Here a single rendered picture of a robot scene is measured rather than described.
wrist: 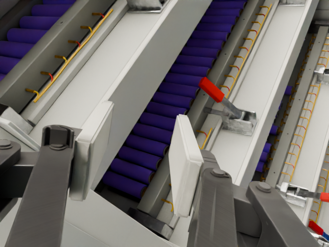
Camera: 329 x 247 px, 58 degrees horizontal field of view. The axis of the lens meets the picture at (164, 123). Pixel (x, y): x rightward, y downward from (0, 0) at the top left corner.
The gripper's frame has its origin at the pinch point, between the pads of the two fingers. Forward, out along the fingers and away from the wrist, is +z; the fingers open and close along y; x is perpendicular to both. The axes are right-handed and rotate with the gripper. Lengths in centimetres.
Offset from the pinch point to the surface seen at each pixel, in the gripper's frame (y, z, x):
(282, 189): 24.4, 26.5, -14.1
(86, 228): -2.7, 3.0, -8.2
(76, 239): -3.1, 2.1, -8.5
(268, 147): 23.5, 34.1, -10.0
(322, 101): 34, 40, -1
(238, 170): 12.4, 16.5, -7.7
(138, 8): -2.3, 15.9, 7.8
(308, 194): 27.6, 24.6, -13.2
